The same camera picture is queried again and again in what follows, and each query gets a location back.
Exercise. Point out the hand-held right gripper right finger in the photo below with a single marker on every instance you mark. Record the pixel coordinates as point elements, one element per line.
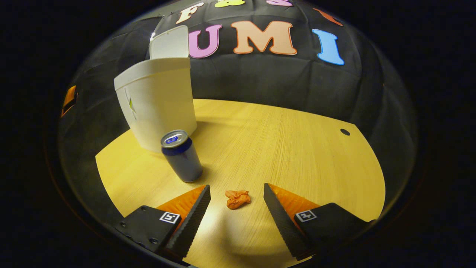
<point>282,223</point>

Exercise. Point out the orange paper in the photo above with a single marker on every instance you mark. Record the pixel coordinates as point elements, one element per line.
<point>237,200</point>

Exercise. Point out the white desktop garbage bin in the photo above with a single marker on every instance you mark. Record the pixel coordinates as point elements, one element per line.
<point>160,104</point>

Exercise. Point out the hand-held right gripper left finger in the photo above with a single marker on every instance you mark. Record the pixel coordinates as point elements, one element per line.
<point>195,219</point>

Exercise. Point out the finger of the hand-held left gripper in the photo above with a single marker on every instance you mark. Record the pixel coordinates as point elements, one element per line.
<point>69,98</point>

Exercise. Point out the blue pop can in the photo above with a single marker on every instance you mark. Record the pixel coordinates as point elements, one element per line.
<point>184,160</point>

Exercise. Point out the wooden desktop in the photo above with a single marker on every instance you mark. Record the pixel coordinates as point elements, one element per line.
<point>279,149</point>

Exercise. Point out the black backdrop cloth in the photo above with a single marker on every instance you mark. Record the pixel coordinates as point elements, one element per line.
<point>279,78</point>

